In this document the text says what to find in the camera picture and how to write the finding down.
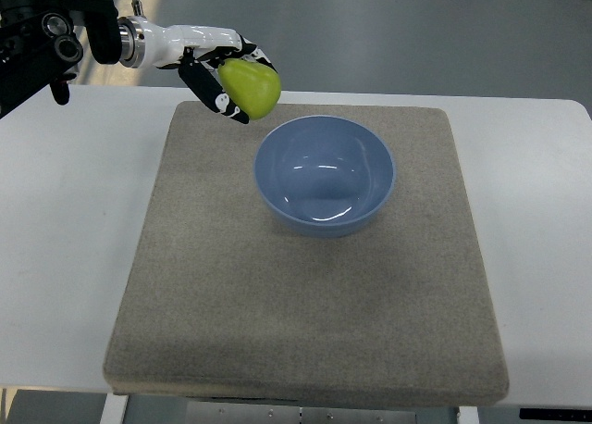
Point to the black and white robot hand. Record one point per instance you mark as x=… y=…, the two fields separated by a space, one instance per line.
x=194 y=52

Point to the green pear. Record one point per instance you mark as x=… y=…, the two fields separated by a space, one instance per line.
x=254 y=87

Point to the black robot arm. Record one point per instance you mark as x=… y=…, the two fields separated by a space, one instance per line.
x=39 y=46

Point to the blue bowl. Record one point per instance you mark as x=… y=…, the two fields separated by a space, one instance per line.
x=324 y=176

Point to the grey felt mat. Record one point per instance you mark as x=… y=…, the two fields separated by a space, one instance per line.
x=224 y=302

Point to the black bar under table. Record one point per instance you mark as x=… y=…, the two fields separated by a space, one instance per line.
x=554 y=414

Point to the metal bracket under table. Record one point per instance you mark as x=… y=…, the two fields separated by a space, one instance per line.
x=209 y=412

